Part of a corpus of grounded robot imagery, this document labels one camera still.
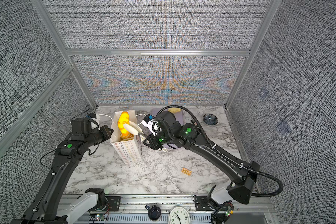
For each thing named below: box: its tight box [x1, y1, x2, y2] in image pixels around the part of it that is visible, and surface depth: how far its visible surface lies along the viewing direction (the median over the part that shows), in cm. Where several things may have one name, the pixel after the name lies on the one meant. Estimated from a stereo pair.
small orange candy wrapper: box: [181, 167, 193, 177], surface depth 85 cm
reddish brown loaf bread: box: [117, 111, 134, 141], surface depth 69 cm
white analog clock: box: [167, 205, 191, 224], surface depth 68 cm
